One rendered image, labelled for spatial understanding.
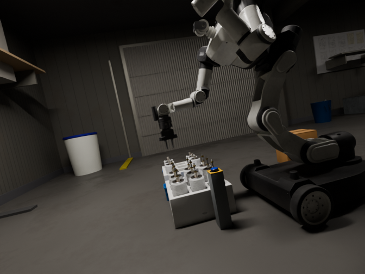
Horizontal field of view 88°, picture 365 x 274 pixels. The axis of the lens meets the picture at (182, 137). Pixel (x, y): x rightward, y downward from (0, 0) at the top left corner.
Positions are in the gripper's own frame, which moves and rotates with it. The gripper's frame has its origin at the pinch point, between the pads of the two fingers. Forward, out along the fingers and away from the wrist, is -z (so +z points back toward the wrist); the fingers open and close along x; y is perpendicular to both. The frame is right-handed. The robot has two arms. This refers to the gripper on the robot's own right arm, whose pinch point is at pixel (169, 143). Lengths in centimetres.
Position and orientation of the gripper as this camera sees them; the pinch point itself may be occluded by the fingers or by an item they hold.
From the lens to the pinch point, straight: 127.4
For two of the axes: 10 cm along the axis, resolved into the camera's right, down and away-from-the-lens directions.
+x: -9.7, 2.0, -1.4
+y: 1.5, 0.5, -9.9
